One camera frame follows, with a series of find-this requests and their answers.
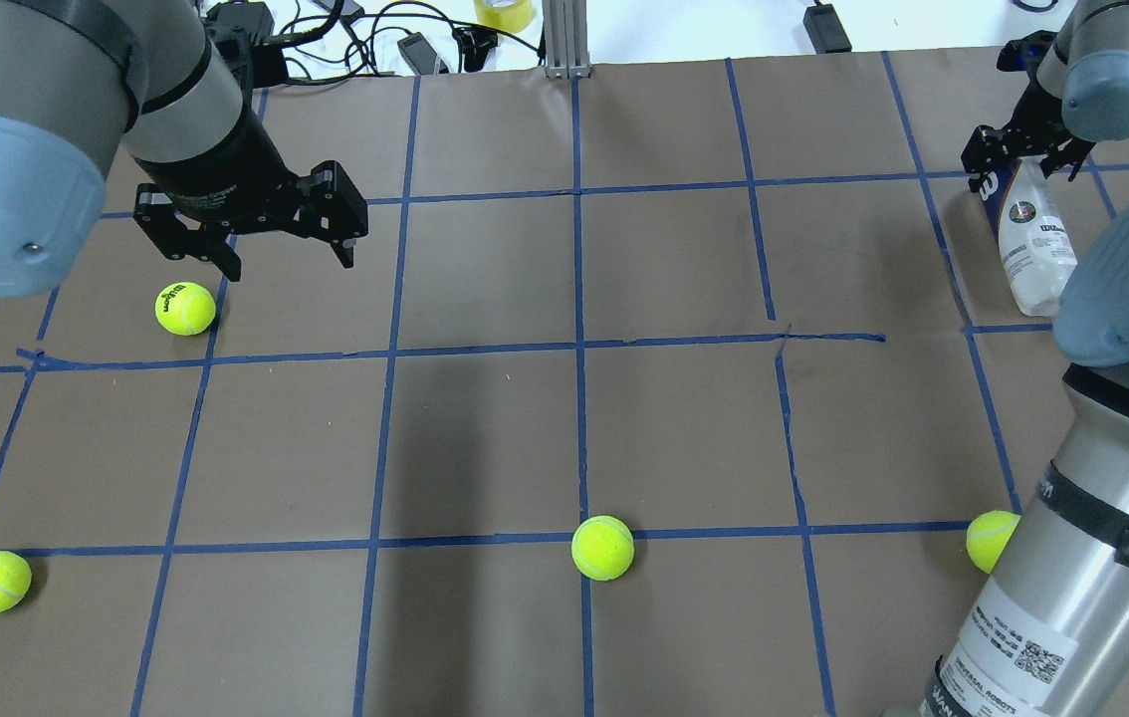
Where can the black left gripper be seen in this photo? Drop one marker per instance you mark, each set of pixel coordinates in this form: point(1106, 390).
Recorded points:
point(218, 166)

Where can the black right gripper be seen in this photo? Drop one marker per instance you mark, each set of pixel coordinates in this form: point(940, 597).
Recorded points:
point(1025, 127)

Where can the clear tennis ball can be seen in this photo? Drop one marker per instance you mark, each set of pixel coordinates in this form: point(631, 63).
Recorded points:
point(1033, 245)

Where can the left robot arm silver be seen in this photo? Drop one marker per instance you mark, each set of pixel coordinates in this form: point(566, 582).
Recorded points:
point(82, 80)

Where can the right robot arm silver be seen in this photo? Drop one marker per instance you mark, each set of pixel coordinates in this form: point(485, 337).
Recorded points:
point(1049, 632)

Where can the tennis ball near centre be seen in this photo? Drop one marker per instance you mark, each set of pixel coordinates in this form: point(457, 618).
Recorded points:
point(185, 309)

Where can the tennis ball farthest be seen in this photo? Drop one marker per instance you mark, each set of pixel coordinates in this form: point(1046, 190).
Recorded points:
point(987, 536)

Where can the tennis ball middle far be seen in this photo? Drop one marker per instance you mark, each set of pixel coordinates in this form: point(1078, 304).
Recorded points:
point(602, 548)

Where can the black power brick far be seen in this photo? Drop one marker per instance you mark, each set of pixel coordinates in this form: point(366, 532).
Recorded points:
point(824, 29)

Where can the yellow tape roll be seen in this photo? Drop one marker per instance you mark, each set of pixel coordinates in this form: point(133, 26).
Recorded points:
point(509, 16)

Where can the brown paper table cover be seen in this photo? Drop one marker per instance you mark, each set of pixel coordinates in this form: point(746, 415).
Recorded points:
point(747, 307)

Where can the aluminium frame post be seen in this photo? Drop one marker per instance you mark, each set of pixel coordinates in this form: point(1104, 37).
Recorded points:
point(566, 54)

